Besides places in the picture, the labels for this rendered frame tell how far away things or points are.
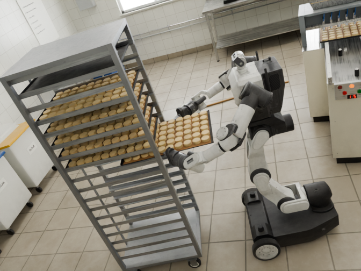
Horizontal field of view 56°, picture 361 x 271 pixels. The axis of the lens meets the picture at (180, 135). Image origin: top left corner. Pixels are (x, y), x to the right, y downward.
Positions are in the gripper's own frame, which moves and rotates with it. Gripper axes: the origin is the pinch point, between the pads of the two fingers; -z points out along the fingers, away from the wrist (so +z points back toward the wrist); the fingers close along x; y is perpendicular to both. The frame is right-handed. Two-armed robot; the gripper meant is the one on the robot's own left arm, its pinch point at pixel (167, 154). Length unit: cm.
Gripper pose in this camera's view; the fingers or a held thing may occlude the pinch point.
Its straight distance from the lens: 207.9
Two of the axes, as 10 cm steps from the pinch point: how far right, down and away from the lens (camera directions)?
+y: -6.8, 5.5, -4.8
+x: -2.9, -8.0, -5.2
